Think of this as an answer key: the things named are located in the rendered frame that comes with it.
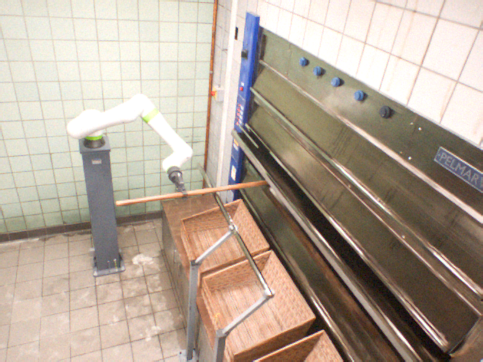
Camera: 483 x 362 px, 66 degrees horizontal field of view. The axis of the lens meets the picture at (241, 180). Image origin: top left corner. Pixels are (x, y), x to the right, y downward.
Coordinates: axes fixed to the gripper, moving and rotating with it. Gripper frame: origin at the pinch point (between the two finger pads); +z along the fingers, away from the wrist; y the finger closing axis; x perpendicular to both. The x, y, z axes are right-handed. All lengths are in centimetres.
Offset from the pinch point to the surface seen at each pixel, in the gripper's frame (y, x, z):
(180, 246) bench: 61, -4, -19
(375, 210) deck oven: -46, -55, 93
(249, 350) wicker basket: 47, -14, 83
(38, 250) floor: 119, 102, -108
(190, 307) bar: 61, 4, 36
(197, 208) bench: 61, -29, -60
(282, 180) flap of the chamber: -21, -49, 29
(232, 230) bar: 3.0, -18.0, 36.9
